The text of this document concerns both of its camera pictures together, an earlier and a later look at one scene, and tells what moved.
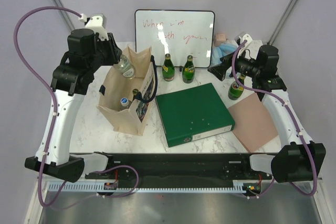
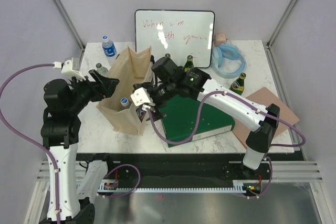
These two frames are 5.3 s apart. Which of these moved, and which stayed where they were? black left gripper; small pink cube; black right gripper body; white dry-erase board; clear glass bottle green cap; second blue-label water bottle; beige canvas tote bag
Moved: black left gripper; black right gripper body; clear glass bottle green cap
Stayed: white dry-erase board; beige canvas tote bag; second blue-label water bottle; small pink cube
